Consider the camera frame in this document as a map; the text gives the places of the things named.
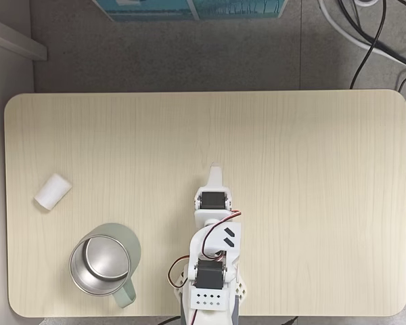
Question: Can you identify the black cable crossing hose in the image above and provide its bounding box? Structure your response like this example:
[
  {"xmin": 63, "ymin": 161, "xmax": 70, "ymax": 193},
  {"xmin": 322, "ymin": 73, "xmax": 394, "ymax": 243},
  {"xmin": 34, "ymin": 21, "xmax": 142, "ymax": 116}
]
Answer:
[{"xmin": 336, "ymin": 0, "xmax": 406, "ymax": 68}]

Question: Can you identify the long black cable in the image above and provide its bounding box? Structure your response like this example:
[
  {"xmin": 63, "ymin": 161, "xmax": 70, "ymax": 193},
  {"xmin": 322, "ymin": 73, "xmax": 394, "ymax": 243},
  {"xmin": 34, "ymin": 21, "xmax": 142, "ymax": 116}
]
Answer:
[{"xmin": 349, "ymin": 0, "xmax": 387, "ymax": 91}]

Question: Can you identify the red servo cable at base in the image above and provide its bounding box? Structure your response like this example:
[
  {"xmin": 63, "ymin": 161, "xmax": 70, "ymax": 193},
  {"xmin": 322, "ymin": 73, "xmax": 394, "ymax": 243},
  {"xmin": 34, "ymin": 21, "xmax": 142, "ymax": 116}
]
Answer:
[{"xmin": 168, "ymin": 255, "xmax": 190, "ymax": 289}]

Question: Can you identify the green mug steel interior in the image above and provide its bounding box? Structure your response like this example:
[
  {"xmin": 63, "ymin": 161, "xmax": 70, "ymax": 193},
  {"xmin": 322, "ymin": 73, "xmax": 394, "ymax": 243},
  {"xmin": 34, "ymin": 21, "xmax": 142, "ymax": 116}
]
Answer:
[{"xmin": 68, "ymin": 222, "xmax": 143, "ymax": 309}]

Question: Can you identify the blue printed box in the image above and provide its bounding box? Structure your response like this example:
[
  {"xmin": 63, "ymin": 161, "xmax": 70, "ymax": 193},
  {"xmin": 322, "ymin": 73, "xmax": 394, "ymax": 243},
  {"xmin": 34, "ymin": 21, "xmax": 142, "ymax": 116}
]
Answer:
[{"xmin": 91, "ymin": 0, "xmax": 289, "ymax": 22}]

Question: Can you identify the white shelf board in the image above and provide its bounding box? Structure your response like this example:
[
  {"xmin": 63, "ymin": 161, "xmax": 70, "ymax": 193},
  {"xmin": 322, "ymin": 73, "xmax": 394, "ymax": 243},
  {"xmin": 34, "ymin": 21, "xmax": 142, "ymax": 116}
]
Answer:
[{"xmin": 0, "ymin": 14, "xmax": 49, "ymax": 62}]

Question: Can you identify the white hose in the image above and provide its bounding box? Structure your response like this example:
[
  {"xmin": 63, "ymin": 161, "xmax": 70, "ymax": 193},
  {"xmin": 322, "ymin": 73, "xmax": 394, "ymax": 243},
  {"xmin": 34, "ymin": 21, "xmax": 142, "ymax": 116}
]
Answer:
[{"xmin": 317, "ymin": 0, "xmax": 406, "ymax": 71}]

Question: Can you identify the red servo cable at wrist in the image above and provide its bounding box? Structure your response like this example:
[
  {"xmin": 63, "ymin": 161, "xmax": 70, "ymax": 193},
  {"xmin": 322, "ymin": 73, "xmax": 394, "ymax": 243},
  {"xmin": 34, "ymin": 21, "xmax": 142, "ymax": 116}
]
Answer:
[{"xmin": 202, "ymin": 209, "xmax": 243, "ymax": 259}]

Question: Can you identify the white gauze dressing roll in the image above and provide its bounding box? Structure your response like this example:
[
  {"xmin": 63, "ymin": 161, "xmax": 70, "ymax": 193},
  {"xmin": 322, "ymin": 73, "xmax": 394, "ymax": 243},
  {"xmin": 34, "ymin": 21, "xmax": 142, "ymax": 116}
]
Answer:
[{"xmin": 32, "ymin": 173, "xmax": 72, "ymax": 211}]

